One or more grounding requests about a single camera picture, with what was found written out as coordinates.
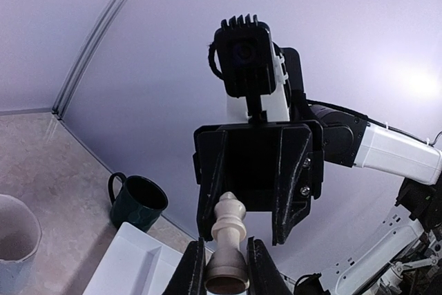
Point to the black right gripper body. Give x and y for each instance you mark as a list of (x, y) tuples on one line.
[(250, 161)]

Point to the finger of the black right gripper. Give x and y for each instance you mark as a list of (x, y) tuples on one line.
[(289, 205), (210, 154)]

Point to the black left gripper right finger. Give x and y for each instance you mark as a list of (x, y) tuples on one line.
[(264, 277)]

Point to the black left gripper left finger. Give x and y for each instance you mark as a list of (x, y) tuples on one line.
[(188, 278)]

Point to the cream king chess piece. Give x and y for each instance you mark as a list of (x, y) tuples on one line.
[(226, 271)]

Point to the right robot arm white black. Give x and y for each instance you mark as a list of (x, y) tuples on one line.
[(408, 239)]

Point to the white plastic divided tray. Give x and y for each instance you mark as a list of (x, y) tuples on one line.
[(137, 262)]

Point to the dark green mug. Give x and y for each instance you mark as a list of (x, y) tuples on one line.
[(136, 200)]

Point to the light blue mug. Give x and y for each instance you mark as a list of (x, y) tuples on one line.
[(20, 238)]

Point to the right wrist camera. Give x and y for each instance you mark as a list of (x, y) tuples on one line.
[(245, 54)]

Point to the left aluminium corner post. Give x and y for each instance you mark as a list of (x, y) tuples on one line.
[(85, 55)]

